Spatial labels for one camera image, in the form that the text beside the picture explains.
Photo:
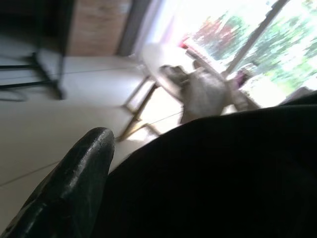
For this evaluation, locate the dark grey curtain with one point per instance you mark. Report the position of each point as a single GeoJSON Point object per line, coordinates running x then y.
{"type": "Point", "coordinates": [133, 27]}

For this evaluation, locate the black clothes rack silver rail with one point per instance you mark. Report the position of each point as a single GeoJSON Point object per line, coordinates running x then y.
{"type": "Point", "coordinates": [47, 69]}

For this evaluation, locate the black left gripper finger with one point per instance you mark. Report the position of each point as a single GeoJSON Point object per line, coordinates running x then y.
{"type": "Point", "coordinates": [74, 178]}

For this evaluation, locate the brown cardboard box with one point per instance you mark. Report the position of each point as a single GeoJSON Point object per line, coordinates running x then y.
{"type": "Point", "coordinates": [99, 27]}

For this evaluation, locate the round white table gold legs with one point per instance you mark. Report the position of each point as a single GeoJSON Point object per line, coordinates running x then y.
{"type": "Point", "coordinates": [158, 57]}

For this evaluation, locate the black printed t-shirt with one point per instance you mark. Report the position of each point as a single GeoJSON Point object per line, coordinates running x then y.
{"type": "Point", "coordinates": [210, 173]}

